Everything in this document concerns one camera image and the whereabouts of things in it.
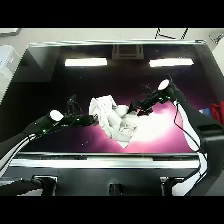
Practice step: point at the blue garment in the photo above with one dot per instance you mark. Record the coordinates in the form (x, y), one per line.
(204, 112)

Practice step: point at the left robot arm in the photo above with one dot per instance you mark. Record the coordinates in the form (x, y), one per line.
(40, 126)

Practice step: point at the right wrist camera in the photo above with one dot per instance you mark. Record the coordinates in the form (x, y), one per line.
(146, 90)

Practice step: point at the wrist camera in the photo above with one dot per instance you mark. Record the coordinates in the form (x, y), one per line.
(146, 90)
(71, 104)

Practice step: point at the white garment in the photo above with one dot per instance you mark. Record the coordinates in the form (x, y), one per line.
(113, 120)

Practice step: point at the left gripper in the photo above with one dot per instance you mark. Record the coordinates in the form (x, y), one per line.
(84, 120)

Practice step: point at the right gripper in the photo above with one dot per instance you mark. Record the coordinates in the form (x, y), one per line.
(142, 103)

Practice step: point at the red garment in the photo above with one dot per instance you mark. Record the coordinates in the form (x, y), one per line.
(218, 111)

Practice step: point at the silver frame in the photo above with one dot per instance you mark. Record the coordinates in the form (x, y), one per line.
(103, 163)

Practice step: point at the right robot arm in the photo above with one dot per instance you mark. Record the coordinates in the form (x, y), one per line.
(200, 126)

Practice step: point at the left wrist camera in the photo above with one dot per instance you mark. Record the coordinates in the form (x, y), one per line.
(71, 104)

